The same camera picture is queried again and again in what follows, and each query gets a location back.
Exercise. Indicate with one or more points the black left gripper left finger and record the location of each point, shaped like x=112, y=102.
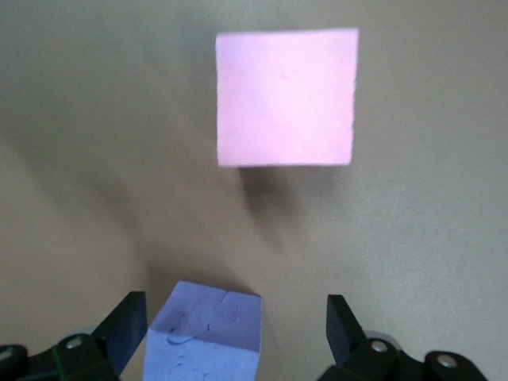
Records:
x=123, y=333

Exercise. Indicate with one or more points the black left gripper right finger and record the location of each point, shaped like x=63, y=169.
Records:
x=345, y=337

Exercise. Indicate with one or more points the purple foam cube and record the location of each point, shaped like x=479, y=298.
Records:
x=202, y=337

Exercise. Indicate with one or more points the pink foam cube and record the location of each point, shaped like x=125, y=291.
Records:
x=285, y=97

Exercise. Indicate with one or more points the table cover sheet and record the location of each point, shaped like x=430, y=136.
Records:
x=79, y=158

